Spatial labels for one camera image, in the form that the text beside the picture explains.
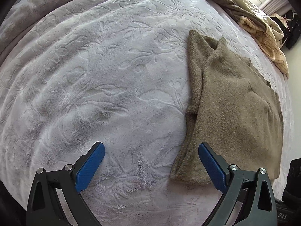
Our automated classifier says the cream striped quilted garment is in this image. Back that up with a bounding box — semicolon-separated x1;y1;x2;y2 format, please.
213;0;289;76

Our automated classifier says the black bag on floor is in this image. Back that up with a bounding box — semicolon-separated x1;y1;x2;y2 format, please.
271;10;300;50

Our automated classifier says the brown knit sweater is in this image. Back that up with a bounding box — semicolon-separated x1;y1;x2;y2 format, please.
170;30;284;185

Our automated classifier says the purple pleated curtain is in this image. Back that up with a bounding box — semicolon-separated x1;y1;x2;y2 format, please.
259;0;294;16

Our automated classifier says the lavender embossed bed blanket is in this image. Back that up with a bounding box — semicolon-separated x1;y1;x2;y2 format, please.
1;0;293;225

